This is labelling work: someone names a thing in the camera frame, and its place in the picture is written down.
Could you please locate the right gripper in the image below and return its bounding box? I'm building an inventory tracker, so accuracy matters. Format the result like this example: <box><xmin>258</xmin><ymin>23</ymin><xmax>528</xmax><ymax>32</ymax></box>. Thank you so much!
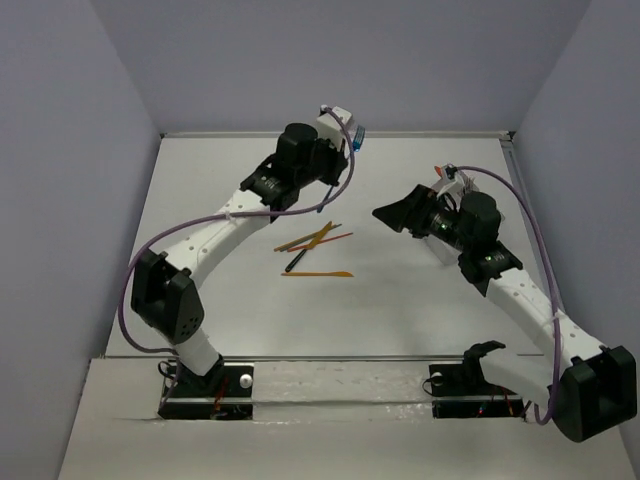
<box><xmin>373</xmin><ymin>183</ymin><xmax>473</xmax><ymax>252</ymax></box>

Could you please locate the blue plastic fork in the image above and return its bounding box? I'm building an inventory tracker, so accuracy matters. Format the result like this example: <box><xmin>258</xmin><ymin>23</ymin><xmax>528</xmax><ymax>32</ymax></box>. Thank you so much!
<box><xmin>350</xmin><ymin>124</ymin><xmax>366</xmax><ymax>152</ymax></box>

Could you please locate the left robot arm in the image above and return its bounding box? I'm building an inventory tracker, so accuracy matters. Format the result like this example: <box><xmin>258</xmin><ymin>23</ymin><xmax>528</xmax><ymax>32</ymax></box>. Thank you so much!
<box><xmin>130</xmin><ymin>109</ymin><xmax>355</xmax><ymax>395</ymax></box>

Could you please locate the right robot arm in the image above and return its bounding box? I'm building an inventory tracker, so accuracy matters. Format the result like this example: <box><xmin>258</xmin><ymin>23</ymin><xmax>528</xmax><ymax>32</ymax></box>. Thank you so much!
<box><xmin>372</xmin><ymin>185</ymin><xmax>638</xmax><ymax>442</ymax></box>

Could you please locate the white divided container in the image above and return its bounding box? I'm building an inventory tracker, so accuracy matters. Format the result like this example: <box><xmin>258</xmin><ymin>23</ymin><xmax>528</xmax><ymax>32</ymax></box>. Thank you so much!
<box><xmin>424</xmin><ymin>189</ymin><xmax>509</xmax><ymax>269</ymax></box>

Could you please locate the red chopstick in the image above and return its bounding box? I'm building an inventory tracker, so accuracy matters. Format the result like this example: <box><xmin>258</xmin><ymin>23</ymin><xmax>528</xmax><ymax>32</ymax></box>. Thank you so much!
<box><xmin>286</xmin><ymin>232</ymin><xmax>354</xmax><ymax>253</ymax></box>

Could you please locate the yellow plastic knife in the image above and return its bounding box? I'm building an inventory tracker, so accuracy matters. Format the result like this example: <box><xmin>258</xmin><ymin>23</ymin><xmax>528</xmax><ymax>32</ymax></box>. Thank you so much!
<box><xmin>305</xmin><ymin>221</ymin><xmax>333</xmax><ymax>250</ymax></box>

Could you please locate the orange plastic knife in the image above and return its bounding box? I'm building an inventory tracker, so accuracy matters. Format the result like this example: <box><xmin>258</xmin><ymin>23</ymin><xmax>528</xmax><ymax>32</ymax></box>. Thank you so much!
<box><xmin>280</xmin><ymin>271</ymin><xmax>354</xmax><ymax>278</ymax></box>

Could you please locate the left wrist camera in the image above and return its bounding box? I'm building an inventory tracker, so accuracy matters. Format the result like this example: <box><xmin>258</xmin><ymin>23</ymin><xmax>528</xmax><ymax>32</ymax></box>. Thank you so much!
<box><xmin>314</xmin><ymin>106</ymin><xmax>357</xmax><ymax>150</ymax></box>

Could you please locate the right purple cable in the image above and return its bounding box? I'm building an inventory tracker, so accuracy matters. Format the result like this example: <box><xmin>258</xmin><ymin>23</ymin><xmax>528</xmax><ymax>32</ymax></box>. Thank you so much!
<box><xmin>452</xmin><ymin>164</ymin><xmax>564</xmax><ymax>427</ymax></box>

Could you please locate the black handled knife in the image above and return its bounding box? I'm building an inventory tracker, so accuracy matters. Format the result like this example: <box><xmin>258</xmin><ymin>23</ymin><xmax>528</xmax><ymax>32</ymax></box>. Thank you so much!
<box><xmin>284</xmin><ymin>249</ymin><xmax>307</xmax><ymax>273</ymax></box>

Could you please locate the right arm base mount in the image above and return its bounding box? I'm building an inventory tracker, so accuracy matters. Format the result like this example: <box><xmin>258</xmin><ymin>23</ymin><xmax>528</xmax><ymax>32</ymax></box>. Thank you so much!
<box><xmin>421</xmin><ymin>340</ymin><xmax>530</xmax><ymax>419</ymax></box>

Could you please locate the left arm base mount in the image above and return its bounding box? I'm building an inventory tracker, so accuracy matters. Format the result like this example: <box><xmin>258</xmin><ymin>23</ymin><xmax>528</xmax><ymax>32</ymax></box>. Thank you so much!
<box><xmin>157</xmin><ymin>359</ymin><xmax>254</xmax><ymax>421</ymax></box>

